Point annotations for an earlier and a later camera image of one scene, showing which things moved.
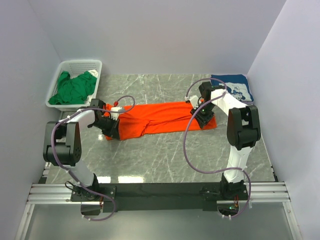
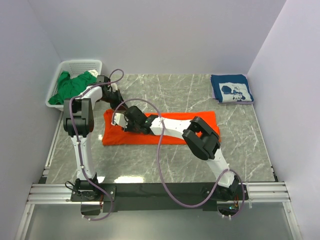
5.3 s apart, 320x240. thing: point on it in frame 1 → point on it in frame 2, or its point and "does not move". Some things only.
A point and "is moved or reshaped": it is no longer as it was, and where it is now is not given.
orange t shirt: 142,119 is moved or reshaped
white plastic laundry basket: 75,67 does not move
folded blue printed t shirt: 237,86 does not move
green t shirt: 74,90 does not move
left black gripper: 113,127 → 116,99
